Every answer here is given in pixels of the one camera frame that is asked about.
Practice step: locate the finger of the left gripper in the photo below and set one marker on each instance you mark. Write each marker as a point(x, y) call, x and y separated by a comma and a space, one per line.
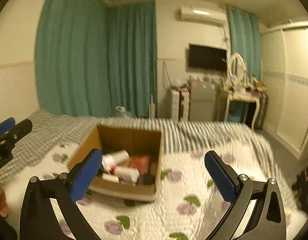
point(17, 132)
point(6, 125)

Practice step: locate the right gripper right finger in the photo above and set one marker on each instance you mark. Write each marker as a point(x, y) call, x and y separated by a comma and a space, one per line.
point(267, 220)

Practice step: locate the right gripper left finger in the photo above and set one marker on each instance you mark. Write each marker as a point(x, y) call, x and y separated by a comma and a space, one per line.
point(38, 219)

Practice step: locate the white red spray bottle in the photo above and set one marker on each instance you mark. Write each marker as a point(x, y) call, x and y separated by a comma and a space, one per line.
point(113, 159)

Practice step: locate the grey metallic charger block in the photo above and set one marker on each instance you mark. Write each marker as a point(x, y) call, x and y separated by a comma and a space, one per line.
point(146, 179)

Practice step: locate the red box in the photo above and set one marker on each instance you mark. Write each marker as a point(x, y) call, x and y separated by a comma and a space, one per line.
point(141, 163)

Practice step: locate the white plug charger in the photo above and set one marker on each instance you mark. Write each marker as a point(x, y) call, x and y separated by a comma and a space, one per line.
point(110, 177)

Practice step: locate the white lint remover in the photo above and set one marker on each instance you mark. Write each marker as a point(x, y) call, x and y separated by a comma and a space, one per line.
point(127, 174)

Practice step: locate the white floral quilt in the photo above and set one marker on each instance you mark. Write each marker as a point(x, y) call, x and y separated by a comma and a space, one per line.
point(188, 204)

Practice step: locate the teal window curtain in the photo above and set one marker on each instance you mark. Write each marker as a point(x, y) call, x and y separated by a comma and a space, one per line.
point(91, 58)

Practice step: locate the clear water jug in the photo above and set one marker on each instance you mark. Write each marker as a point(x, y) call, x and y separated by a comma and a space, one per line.
point(123, 113)

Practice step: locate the brown cardboard box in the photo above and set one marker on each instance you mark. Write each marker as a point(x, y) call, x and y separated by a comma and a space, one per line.
point(137, 142)

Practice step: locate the white dressing table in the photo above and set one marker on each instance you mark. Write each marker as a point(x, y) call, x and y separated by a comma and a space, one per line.
point(247, 106)

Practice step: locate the grey mini fridge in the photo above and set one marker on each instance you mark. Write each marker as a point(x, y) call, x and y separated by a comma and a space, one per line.
point(202, 100)

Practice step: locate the white storage cabinet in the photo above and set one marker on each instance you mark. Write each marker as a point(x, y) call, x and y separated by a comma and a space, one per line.
point(179, 104)

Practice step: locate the white vanity mirror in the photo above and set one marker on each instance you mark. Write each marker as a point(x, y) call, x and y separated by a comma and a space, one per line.
point(236, 66)

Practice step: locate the white wardrobe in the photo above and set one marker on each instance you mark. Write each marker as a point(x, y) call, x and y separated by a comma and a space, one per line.
point(285, 74)

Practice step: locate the teal right curtain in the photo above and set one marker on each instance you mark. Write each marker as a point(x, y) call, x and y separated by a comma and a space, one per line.
point(245, 39)

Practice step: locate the white air conditioner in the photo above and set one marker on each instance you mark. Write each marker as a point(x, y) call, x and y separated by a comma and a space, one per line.
point(202, 15)

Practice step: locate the black wall television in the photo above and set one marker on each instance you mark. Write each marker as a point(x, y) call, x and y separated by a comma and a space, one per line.
point(209, 58)

